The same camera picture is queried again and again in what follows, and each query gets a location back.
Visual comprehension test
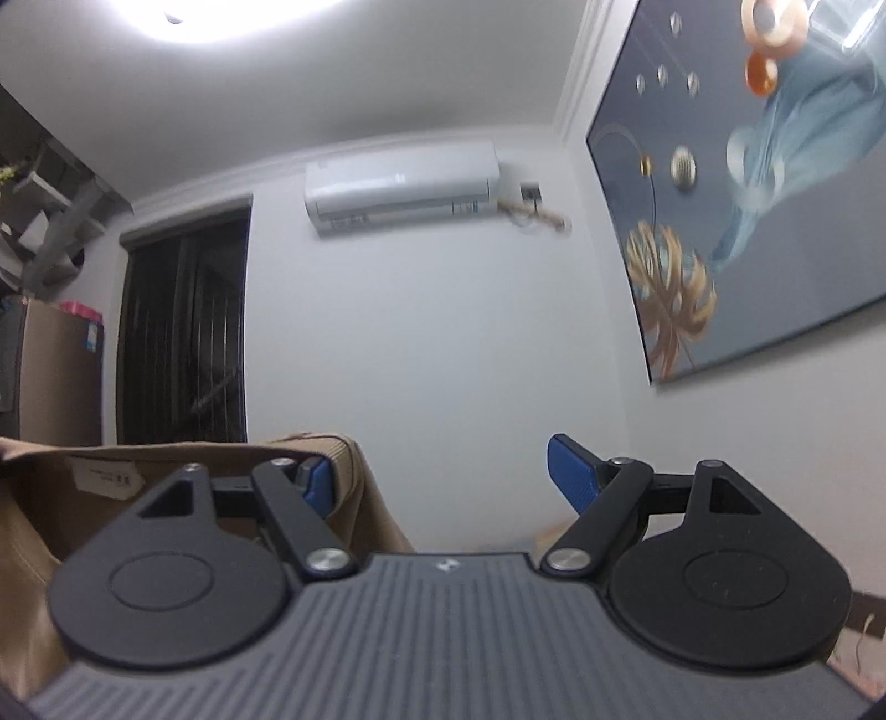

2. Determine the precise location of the tan t-shirt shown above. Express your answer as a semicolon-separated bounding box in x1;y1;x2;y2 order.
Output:
2;434;410;699

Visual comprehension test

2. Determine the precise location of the dark window door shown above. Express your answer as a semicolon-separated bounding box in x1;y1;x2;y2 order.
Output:
116;198;253;445

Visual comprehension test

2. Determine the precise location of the brown cardboard box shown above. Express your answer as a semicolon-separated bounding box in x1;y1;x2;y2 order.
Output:
15;300;104;447

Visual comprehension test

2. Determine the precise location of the framed gold leaf painting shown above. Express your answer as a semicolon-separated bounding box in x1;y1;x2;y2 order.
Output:
586;2;884;384

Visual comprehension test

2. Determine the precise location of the wall power socket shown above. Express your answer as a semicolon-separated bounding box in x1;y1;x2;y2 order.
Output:
521;183;540;203

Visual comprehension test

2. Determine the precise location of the white wall air conditioner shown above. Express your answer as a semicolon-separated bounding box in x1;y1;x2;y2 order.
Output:
303;141;502;234

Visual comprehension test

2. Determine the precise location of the grey wall shelf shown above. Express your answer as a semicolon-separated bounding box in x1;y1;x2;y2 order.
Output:
2;91;131;297

